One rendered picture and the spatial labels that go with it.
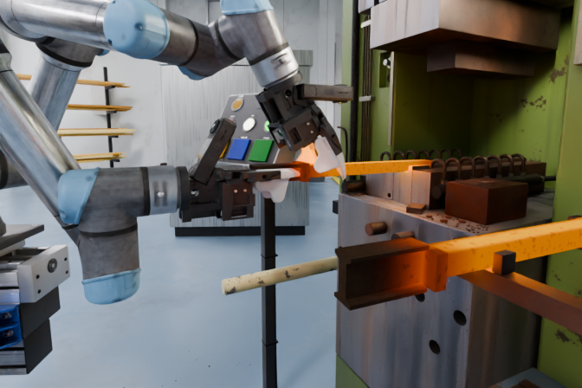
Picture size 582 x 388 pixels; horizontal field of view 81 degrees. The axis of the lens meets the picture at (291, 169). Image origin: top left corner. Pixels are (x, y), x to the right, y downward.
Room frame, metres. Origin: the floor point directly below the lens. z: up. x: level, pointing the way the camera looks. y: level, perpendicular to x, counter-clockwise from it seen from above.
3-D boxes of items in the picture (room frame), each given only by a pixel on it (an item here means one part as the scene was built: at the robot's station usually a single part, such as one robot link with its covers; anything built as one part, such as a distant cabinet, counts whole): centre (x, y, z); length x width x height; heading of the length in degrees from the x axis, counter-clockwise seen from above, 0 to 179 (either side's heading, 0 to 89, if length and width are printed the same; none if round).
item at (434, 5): (0.86, -0.42, 1.32); 0.42 x 0.20 x 0.10; 117
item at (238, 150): (1.13, 0.17, 1.01); 0.07 x 0.05 x 0.07; 52
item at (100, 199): (0.48, 0.27, 0.99); 0.11 x 0.08 x 0.09; 117
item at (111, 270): (0.50, 0.28, 0.89); 0.11 x 0.08 x 0.11; 35
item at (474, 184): (0.63, -0.37, 0.95); 0.12 x 0.09 x 0.07; 117
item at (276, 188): (0.58, 0.02, 0.98); 0.09 x 0.03 x 0.06; 114
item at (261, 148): (1.06, 0.09, 1.01); 0.07 x 0.05 x 0.07; 52
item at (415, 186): (0.86, -0.42, 0.96); 0.42 x 0.20 x 0.09; 117
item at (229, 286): (1.03, 0.00, 0.62); 0.44 x 0.05 x 0.05; 117
